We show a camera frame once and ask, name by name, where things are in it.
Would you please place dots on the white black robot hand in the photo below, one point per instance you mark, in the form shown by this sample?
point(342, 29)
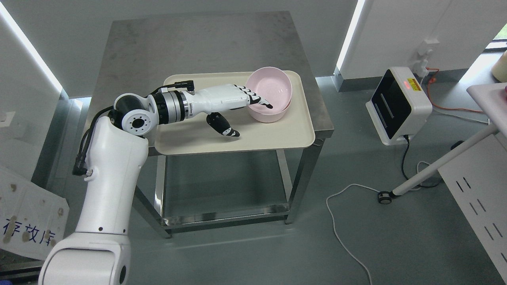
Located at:
point(215, 99)

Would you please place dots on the pink bowl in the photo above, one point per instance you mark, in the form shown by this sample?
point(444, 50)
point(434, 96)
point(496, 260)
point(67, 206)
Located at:
point(271, 84)
point(265, 115)

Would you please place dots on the cream plastic tray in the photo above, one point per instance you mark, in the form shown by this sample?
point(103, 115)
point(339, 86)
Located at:
point(195, 136)

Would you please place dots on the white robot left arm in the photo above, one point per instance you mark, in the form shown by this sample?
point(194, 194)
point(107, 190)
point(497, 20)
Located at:
point(114, 151)

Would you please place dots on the stainless steel table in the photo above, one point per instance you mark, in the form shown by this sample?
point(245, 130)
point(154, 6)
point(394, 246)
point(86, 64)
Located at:
point(141, 52)

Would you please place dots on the white black box device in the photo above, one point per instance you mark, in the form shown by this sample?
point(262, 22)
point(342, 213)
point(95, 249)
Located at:
point(399, 107)

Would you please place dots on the white sign with blue text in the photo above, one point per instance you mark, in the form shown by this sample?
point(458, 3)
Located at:
point(32, 219)

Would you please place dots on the white perforated cabinet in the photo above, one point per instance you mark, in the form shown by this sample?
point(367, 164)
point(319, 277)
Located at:
point(477, 179)

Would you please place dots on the white rolling table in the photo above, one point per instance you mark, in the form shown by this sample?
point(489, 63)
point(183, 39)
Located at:
point(491, 98)

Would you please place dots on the white wall socket plug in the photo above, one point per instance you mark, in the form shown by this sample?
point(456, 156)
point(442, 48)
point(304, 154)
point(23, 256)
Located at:
point(424, 51)

